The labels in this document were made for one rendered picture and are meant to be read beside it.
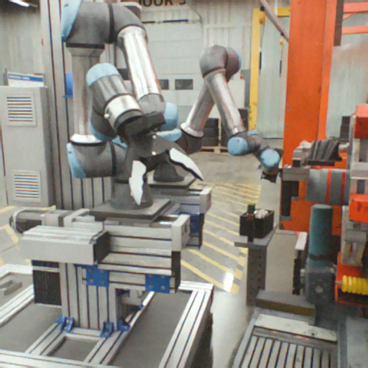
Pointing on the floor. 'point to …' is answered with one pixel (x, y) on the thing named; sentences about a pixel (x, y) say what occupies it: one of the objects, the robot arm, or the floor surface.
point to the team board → (23, 80)
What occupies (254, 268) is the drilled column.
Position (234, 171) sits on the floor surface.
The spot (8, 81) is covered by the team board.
